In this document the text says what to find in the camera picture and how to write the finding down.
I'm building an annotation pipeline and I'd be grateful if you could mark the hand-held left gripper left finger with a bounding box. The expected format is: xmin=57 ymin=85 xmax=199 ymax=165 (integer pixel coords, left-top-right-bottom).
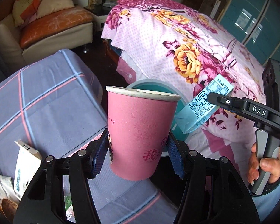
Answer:
xmin=13 ymin=128 xmax=109 ymax=224

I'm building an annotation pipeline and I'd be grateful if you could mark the orange seat cushion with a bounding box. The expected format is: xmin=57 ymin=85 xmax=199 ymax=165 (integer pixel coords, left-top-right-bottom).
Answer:
xmin=20 ymin=7 xmax=94 ymax=49

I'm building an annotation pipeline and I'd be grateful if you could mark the teal wardrobe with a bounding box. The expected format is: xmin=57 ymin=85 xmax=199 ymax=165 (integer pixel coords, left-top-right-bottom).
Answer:
xmin=218 ymin=0 xmax=280 ymax=63

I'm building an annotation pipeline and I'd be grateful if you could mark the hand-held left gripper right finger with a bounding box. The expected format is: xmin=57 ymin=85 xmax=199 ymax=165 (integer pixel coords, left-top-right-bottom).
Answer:
xmin=166 ymin=132 xmax=262 ymax=224

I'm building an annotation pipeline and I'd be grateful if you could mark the person's right forearm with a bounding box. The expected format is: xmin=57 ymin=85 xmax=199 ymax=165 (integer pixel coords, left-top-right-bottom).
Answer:
xmin=251 ymin=166 xmax=280 ymax=224

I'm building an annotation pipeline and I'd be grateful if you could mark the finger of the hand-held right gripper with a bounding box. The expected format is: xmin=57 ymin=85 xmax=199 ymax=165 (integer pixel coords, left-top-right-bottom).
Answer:
xmin=207 ymin=91 xmax=250 ymax=117

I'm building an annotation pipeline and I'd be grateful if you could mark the green wrapper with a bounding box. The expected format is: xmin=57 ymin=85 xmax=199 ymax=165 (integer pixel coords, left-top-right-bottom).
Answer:
xmin=63 ymin=194 xmax=75 ymax=220

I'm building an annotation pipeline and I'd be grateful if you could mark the pink floral bedspread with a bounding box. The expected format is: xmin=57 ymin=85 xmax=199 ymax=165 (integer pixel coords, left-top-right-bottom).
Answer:
xmin=101 ymin=0 xmax=280 ymax=168

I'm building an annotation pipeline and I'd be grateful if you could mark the light blue milk carton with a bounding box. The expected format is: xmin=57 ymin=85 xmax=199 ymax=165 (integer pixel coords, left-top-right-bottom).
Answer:
xmin=175 ymin=73 xmax=234 ymax=133

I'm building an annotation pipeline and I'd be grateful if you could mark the teal trash bin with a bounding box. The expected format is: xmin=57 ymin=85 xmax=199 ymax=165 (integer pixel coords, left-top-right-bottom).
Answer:
xmin=125 ymin=79 xmax=192 ymax=145

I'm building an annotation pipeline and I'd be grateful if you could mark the orange armrest cushion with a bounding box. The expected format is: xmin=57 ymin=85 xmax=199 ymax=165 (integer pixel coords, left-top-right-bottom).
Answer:
xmin=0 ymin=0 xmax=17 ymax=22

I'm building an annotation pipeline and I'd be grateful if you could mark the white nightstand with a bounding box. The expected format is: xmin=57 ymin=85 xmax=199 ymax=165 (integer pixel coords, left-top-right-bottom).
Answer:
xmin=84 ymin=0 xmax=122 ymax=32

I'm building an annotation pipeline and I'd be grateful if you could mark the pink paper cup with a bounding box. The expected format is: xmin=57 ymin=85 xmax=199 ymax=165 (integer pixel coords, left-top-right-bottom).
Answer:
xmin=106 ymin=86 xmax=182 ymax=187

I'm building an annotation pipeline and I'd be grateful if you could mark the person's right hand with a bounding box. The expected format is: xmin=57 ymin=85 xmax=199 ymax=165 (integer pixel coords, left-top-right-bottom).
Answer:
xmin=247 ymin=143 xmax=280 ymax=185

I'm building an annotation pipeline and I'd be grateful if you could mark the blue plaid cloth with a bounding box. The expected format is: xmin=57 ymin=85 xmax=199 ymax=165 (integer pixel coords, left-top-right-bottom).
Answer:
xmin=0 ymin=49 xmax=164 ymax=224

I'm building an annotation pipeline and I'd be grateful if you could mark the yellow and orange pillow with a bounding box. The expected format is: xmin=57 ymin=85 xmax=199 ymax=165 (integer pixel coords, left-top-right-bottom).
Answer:
xmin=13 ymin=0 xmax=46 ymax=27

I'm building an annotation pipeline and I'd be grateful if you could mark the white leather sofa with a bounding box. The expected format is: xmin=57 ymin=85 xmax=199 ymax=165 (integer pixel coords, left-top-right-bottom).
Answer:
xmin=0 ymin=0 xmax=94 ymax=67

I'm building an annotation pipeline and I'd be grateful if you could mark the crumpled white wrapper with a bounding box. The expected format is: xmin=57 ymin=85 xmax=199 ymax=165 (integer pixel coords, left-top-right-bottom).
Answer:
xmin=0 ymin=168 xmax=20 ymax=222

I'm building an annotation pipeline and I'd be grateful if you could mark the cream pillow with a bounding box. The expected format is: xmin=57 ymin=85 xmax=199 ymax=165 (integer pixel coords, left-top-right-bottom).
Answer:
xmin=36 ymin=0 xmax=74 ymax=19

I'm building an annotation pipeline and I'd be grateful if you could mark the white paper carton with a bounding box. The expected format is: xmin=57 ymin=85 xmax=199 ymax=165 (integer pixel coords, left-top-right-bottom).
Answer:
xmin=14 ymin=139 xmax=42 ymax=201

